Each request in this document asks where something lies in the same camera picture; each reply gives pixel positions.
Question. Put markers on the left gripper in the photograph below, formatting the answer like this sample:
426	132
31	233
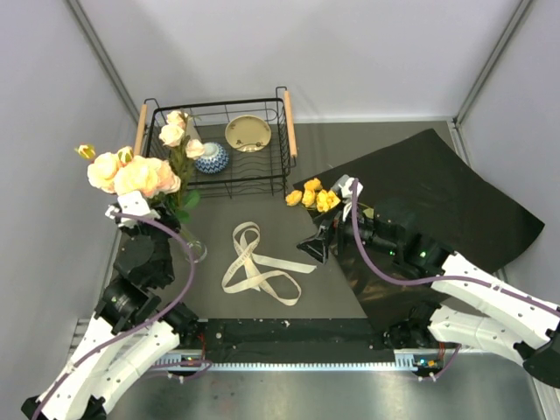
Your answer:
167	218

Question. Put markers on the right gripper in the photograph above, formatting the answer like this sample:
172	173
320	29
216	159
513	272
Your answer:
318	247

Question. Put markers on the yellow rose bunch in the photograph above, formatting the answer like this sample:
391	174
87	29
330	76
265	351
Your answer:
313	196

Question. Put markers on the pink peony stem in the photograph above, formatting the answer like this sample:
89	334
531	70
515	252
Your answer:
161	182

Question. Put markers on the white printed ribbon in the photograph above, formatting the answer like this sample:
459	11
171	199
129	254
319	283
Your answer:
251	271

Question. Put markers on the pale pink rose spray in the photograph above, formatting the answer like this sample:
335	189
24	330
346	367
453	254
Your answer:
179	144

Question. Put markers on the black wrapping paper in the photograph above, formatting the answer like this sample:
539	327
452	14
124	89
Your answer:
451	203

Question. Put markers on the large peach peony stem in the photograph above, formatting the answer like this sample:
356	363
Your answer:
102	169

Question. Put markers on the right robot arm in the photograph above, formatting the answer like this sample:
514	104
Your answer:
507	322

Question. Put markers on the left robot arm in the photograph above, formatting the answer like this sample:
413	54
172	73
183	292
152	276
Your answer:
127	333

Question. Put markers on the clear glass vase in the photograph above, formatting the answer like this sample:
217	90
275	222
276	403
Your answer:
196	245

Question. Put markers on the blue white patterned bowl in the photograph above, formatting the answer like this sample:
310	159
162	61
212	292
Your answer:
214	159

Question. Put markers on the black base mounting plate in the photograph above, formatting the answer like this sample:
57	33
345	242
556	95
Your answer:
292	339

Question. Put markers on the cream floral plate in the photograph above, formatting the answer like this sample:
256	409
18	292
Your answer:
248	133

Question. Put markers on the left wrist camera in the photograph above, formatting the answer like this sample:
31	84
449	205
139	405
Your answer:
130	203

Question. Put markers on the black wire dish rack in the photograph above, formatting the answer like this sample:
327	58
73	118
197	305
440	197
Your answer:
263	171

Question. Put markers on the grey slotted cable duct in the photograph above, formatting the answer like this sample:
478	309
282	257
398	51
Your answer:
398	362

